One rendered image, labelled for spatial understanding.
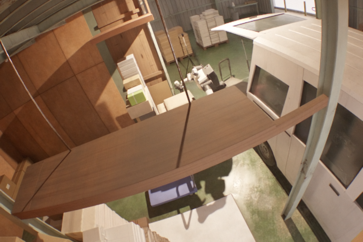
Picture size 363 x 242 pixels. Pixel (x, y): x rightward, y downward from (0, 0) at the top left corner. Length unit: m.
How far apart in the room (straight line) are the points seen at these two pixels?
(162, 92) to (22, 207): 3.02
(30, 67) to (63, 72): 0.71
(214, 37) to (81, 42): 5.34
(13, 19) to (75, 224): 1.59
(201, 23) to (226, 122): 6.53
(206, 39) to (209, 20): 0.74
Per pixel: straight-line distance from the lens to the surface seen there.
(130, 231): 1.28
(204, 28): 7.32
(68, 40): 3.48
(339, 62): 1.02
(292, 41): 1.91
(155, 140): 0.89
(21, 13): 1.59
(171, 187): 2.84
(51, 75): 3.78
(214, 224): 2.56
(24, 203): 1.26
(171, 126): 0.93
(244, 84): 4.41
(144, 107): 2.73
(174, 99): 2.72
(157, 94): 3.56
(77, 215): 1.63
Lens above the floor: 2.52
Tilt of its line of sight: 34 degrees down
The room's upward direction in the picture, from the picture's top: 19 degrees counter-clockwise
